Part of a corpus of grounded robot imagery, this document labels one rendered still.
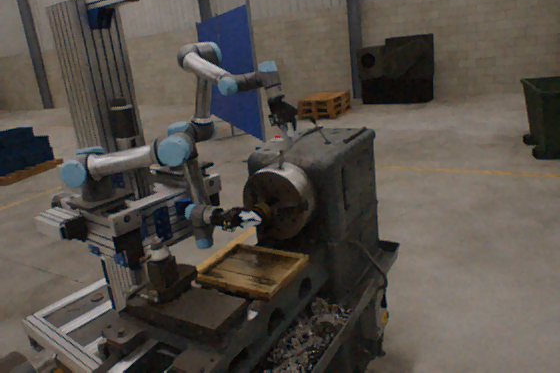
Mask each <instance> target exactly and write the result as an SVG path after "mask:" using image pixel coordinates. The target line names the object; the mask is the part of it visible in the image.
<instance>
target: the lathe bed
mask: <svg viewBox="0 0 560 373"><path fill-rule="evenodd" d="M309 239H310V238H309ZM309 239H308V240H307V241H306V242H305V244H304V245H303V246H300V247H299V248H297V249H294V248H288V247H287V245H286V239H285V240H278V239H273V238H270V237H268V236H265V237H264V238H263V239H261V240H260V241H259V242H257V243H256V245H255V246H263V247H267V248H273V249H280V250H284V251H290V252H297V253H302V254H305V255H306V254H307V255H308V265H307V266H306V267H305V269H304V270H302V271H301V272H300V273H299V274H297V276H296V277H295V278H294V279H293V280H292V281H291V282H290V283H289V284H288V285H287V286H286V287H285V288H284V289H283V290H282V291H281V292H280V294H278V295H277V296H276V298H275V299H274V300H273V301H272V302H266V301H262V300H259V301H260V302H259V301H258V299H255V298H251V297H247V296H244V295H240V294H232V293H229V292H225V291H221V290H217V289H214V291H215V292H216V291H217V292H216V293H223V294H228V295H231V296H235V297H238V298H240V297H243V299H246V300H247V305H246V306H247V309H248V310H250V311H254V312H257V313H258V314H259V316H258V317H259V321H260V327H261V329H260V331H259V332H258V333H257V334H256V335H255V337H254V338H253V339H252V340H251V341H250V342H249V343H248V344H247V345H246V346H245V347H244V348H243V349H242V350H241V351H240V352H239V353H238V355H237V356H236V357H235V358H234V359H233V360H232V361H231V362H230V363H229V364H228V365H227V366H226V368H225V369H224V370H223V371H222V372H221V373H250V372H251V371H252V370H253V369H254V366H255V365H256V364H257V363H258V362H259V361H260V360H261V359H262V358H263V357H264V356H265V355H266V353H267V352H268V351H269V350H270V349H271V347H272V346H273V345H274V344H275V343H276V342H277V340H278V339H279V338H280V337H281V335H282V334H283V333H284V332H285V331H286V330H287V328H288V327H289V326H290V325H291V324H292V322H293V321H294V320H295V319H296V318H297V317H298V316H299V315H300V314H301V313H302V312H303V309H304V308H305V307H306V306H307V305H308V303H309V302H310V301H311V300H312V299H313V298H314V296H315V295H316V294H317V293H319V291H320V290H321V289H322V288H323V287H324V286H325V284H326V283H327V282H328V280H329V278H330V276H329V274H328V269H327V262H326V254H325V250H326V249H327V248H328V242H329V241H323V240H318V241H317V242H316V243H315V244H314V245H312V244H311V242H310V240H309ZM200 288H202V289H206V290H208V291H211V289H212V292H214V291H213V288H211V289H210V288H209V287H206V286H201V287H200ZM209 289H210V290H209ZM244 297H245V298H244ZM257 301H258V302H259V304H258V302H257ZM256 302H257V303H256ZM261 302H262V303H261ZM253 303H254V304H255V306H254V304H253ZM251 304H252V305H251ZM262 304H263V305H262ZM258 305H259V306H260V307H259V306H258ZM182 353H183V350H182V349H179V348H176V347H174V346H171V345H168V344H165V343H163V342H160V341H158V340H155V339H147V340H146V341H144V342H143V343H142V344H141V345H139V346H138V347H137V348H136V349H135V350H134V351H133V352H132V353H130V354H129V355H128V356H127V357H126V358H124V359H123V360H121V363H120V360H119V359H118V358H117V357H116V355H115V354H113V356H112V357H111V358H109V359H107V360H105V361H104V362H103V363H101V364H100V365H99V366H98V367H96V368H95V369H94V370H92V371H91V373H172V371H171V370H172V369H173V365H172V362H173V361H175V360H176V359H177V358H178V357H179V356H180V355H181V354H182ZM124 361H125V363H124ZM126 361H127V362H126ZM131 363H132V364H131ZM120 364H121V365H120ZM122 364H124V365H122ZM130 364H131V365H130ZM129 365H130V366H129ZM110 371H111V372H110Z"/></svg>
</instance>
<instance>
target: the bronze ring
mask: <svg viewBox="0 0 560 373"><path fill-rule="evenodd" d="M250 210H251V211H252V212H254V213H255V214H256V216H258V217H259V218H260V219H261V222H260V223H258V224H257V225H255V226H254V227H258V226H260V225H263V224H264V223H267V222H269V221H271V219H272V213H271V210H270V206H269V205H268V204H266V203H263V202H257V203H256V204H255V205H254V206H253V207H252V208H251V209H250Z"/></svg>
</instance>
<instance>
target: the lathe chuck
mask: <svg viewBox="0 0 560 373"><path fill-rule="evenodd" d="M277 168H279V164H277V165H270V166H268V167H266V168H264V169H262V170H260V171H257V172H256V173H255V174H256V176H257V178H258V179H259V181H260V182H261V184H262V185H263V186H264V188H265V189H266V191H267V192H268V194H269V195H270V196H271V198H269V199H268V200H267V201H265V202H264V203H266V204H268V205H269V206H270V207H271V206H273V205H274V204H275V203H277V202H276V200H275V197H274V196H276V197H277V198H278V199H279V200H280V201H281V202H301V203H304V202H306V207H307V209H306V211H305V212H303V211H301V212H300V213H299V214H297V215H286V216H284V217H281V216H278V217H277V218H273V219H272V221H271V223H270V226H269V229H268V232H267V235H266V236H268V237H270V238H273V239H278V240H285V239H289V238H292V237H294V236H295V235H297V234H298V233H299V232H300V231H301V230H302V229H304V228H305V226H306V225H307V224H308V223H309V222H310V221H311V219H312V217H313V215H314V210H315V200H314V196H313V193H312V190H311V188H310V186H309V184H308V183H307V181H306V178H305V177H304V176H303V175H302V174H301V173H300V172H298V171H296V170H294V169H292V168H290V167H288V166H284V165H282V168H283V169H284V170H282V171H281V170H277ZM255 174H254V175H255ZM254 175H253V176H254ZM253 176H251V177H253ZM251 177H249V178H248V180H247V181H246V183H245V185H244V188H243V194H242V199H243V206H245V205H247V206H248V207H249V208H250V209H251V208H252V207H253V206H254V205H253V204H252V201H254V199H253V198H252V196H250V195H251V194H252V191H251V190H250V188H249V187H248V186H247V184H248V183H249V182H250V181H252V180H251ZM305 200H306V201H305Z"/></svg>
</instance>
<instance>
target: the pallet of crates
mask: <svg viewBox="0 0 560 373"><path fill-rule="evenodd" d="M33 128H34V127H15V128H12V129H8V130H4V131H0V186H7V185H10V184H13V183H14V182H17V181H20V180H23V179H26V178H28V177H31V176H34V175H36V174H38V173H41V172H44V171H47V170H50V169H55V168H57V166H59V165H62V164H64V163H63V159H62V158H55V156H54V152H53V147H51V145H50V142H49V138H48V137H49V135H45V136H35V135H34V131H33Z"/></svg>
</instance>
